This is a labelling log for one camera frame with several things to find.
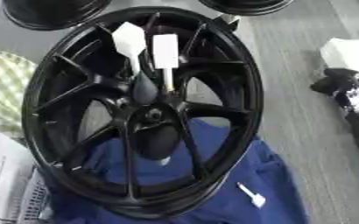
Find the small white pin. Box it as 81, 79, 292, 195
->
236, 182, 269, 209

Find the black round wheel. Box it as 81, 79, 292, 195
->
2, 0, 114, 32
196, 0, 296, 17

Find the white pin with rectangular head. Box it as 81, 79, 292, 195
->
151, 33, 181, 92

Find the black spoked wheel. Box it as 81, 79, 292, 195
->
20, 6, 265, 220

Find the white crumpled object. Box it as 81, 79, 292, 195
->
319, 37, 359, 72

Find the white pierced basket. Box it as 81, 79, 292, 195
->
15, 168, 56, 224

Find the white box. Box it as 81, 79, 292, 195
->
0, 124, 38, 224

